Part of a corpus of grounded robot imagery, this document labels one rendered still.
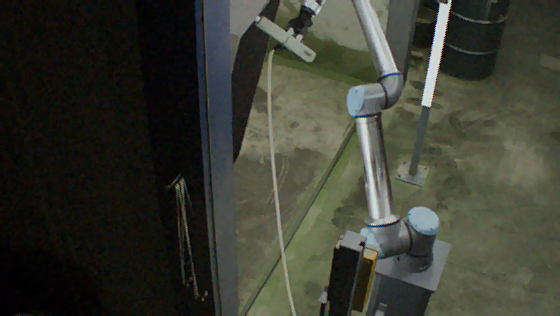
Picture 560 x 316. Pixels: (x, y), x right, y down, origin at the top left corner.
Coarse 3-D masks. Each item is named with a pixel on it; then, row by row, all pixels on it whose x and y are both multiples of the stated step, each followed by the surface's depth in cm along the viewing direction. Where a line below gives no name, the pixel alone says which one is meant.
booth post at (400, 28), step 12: (396, 0) 439; (408, 0) 435; (396, 12) 445; (408, 12) 441; (396, 24) 451; (408, 24) 447; (396, 36) 457; (408, 36) 453; (396, 48) 464; (408, 48) 464; (396, 60) 470; (408, 60) 480
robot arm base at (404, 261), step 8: (400, 256) 284; (408, 256) 280; (416, 256) 278; (424, 256) 279; (432, 256) 284; (400, 264) 283; (408, 264) 281; (416, 264) 280; (424, 264) 282; (416, 272) 282
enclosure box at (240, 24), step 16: (240, 0) 257; (256, 0) 260; (272, 0) 294; (240, 16) 249; (256, 16) 254; (272, 16) 299; (240, 32) 241; (256, 32) 308; (240, 48) 317; (256, 48) 314; (240, 64) 324; (256, 64) 320; (240, 80) 330; (256, 80) 327; (240, 96) 337; (240, 112) 344; (240, 128) 351; (240, 144) 358
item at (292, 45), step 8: (256, 24) 278; (264, 24) 277; (272, 24) 278; (272, 32) 278; (280, 32) 280; (280, 40) 281; (288, 40) 281; (296, 40) 283; (280, 48) 293; (288, 48) 286; (296, 48) 283; (304, 48) 284; (304, 56) 285; (312, 56) 286
